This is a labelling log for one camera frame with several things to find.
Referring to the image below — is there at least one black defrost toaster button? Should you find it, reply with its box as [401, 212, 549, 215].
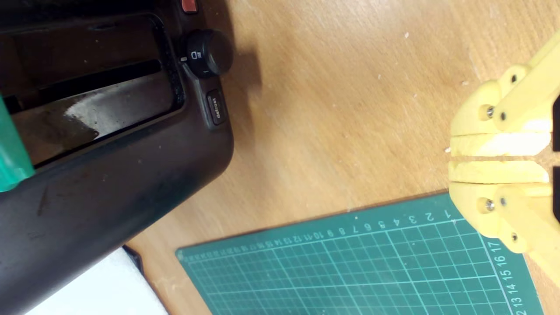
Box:
[206, 90, 227, 127]

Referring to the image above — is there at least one black toaster dial knob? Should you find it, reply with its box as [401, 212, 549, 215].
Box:
[178, 28, 235, 80]

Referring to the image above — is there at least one black two-slot toaster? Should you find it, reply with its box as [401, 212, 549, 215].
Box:
[0, 0, 235, 315]

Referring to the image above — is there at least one green cutting mat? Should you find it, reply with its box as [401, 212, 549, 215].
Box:
[175, 192, 546, 315]

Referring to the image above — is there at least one green toaster lever handle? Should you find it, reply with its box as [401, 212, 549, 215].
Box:
[0, 94, 35, 193]

